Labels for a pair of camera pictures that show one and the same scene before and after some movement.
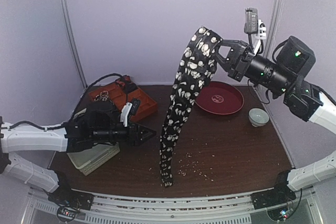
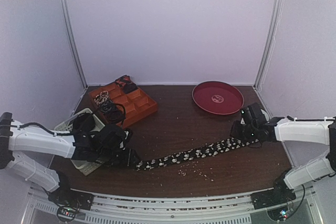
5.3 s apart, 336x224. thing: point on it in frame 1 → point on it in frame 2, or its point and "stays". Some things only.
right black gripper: x=239 y=64 → x=239 y=133
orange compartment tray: x=119 y=97 stays
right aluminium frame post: x=276 y=14 stays
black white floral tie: x=196 y=65 → x=186 y=155
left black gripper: x=135 y=139 → x=128 y=161
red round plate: x=220 y=98 stays
